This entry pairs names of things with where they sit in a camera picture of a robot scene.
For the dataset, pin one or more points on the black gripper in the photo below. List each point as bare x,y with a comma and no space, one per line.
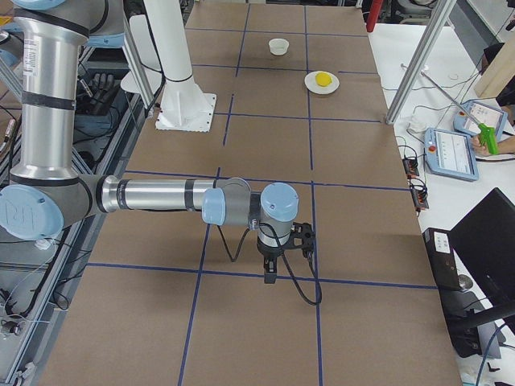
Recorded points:
269,253

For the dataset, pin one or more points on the yellow lemon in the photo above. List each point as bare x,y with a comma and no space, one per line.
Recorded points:
323,79

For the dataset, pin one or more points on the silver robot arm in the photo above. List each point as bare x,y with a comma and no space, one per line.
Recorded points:
46,195

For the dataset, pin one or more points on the white plate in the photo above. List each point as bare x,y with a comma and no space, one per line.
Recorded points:
311,85

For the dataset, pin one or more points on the white bowl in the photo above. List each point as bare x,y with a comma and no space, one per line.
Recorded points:
278,46

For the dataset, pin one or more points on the brown paper table mat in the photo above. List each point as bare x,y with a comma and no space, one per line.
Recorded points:
167,299

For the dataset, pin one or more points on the black mini computer box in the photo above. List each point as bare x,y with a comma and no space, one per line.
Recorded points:
441,256

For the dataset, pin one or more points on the white folded cloth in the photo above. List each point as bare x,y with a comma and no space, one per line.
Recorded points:
416,126

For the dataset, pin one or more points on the near teach pendant tablet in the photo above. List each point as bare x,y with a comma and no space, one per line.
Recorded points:
450,153

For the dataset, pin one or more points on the teach pendant tablet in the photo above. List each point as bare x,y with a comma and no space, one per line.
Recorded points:
491,116
450,153

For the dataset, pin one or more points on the black monitor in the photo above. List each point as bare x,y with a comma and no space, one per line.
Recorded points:
484,242

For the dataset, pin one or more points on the far teach pendant tablet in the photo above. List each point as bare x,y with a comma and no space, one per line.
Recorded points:
491,116

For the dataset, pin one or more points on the person in black shirt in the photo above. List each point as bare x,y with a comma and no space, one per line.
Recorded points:
497,76

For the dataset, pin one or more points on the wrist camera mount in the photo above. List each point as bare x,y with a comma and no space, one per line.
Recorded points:
302,237

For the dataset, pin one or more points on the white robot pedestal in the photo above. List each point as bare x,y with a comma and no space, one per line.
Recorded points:
183,105

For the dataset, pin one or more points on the green handled reacher grabber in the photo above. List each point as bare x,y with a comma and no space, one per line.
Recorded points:
487,133

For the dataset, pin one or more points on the aluminium frame post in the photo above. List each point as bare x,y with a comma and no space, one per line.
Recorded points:
432,31

